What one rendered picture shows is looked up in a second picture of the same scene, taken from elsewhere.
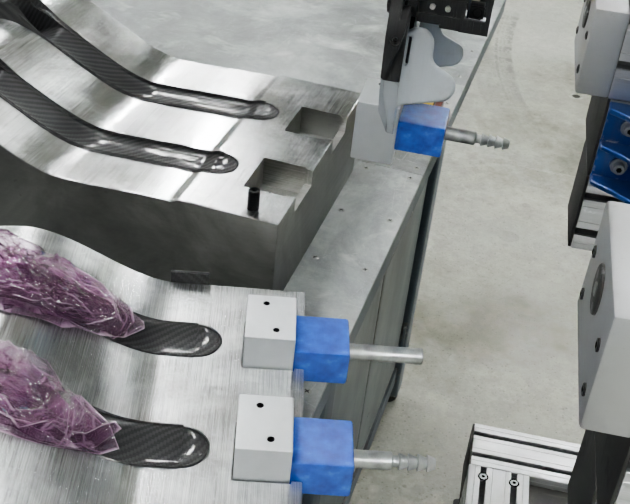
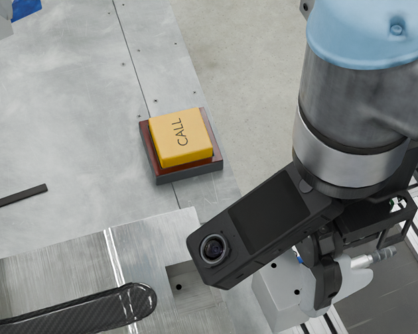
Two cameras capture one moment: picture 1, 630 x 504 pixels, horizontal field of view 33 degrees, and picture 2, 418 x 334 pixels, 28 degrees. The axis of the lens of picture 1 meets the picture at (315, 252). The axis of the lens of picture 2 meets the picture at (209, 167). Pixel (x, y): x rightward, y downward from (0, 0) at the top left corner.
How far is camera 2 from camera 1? 0.68 m
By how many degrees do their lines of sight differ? 31
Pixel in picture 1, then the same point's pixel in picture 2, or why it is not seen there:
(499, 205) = not seen: outside the picture
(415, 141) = not seen: hidden behind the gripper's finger
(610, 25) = not seen: hidden behind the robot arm
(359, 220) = (246, 311)
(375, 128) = (295, 313)
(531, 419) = (231, 144)
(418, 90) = (343, 292)
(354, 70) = (89, 93)
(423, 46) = (343, 268)
